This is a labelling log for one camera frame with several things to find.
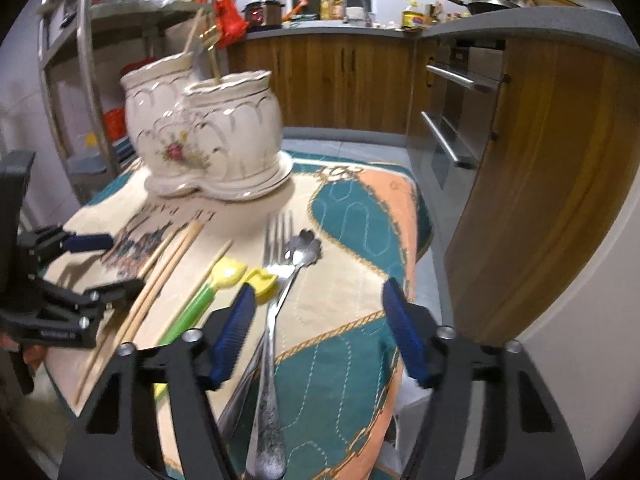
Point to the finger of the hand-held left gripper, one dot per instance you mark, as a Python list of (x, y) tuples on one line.
[(87, 243), (112, 290)]

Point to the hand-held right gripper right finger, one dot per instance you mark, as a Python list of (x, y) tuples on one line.
[(405, 332)]

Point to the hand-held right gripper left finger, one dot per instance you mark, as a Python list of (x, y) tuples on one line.
[(232, 335)]

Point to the yellow green plastic fork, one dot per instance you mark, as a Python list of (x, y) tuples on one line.
[(261, 282)]

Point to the yellow green plastic spoon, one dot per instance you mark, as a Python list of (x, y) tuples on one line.
[(227, 272)]

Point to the floral ceramic utensil holder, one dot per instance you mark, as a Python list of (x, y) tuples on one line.
[(235, 125)]

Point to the small yellow object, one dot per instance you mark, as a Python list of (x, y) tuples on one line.
[(91, 140)]

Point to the printed quilted tablecloth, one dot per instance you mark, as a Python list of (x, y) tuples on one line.
[(350, 240)]

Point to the orange packet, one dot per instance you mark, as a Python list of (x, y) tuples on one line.
[(114, 122)]

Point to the stainless steel rack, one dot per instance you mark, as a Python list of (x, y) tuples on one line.
[(85, 60)]

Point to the wooden cabinet side panel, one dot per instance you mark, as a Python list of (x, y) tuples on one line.
[(545, 185)]

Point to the built-in steel oven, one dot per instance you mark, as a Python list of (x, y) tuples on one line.
[(450, 110)]

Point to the gold metal utensil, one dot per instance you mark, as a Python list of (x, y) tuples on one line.
[(210, 37)]

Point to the wooden base cabinets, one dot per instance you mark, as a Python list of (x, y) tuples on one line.
[(320, 80)]

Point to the red plastic bag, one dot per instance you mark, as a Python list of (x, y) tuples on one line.
[(227, 12)]

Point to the rice cooker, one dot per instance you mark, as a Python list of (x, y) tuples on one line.
[(260, 14)]

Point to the yellow jar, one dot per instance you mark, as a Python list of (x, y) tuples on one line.
[(413, 17)]

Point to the orange kitchen tool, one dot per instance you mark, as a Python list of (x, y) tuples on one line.
[(297, 7)]

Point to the cooking oil bottle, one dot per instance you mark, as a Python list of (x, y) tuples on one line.
[(326, 7), (338, 7)]

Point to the grey kitchen countertop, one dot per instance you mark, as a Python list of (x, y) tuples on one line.
[(525, 22)]

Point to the black frying pan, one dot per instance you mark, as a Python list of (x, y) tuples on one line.
[(482, 6)]

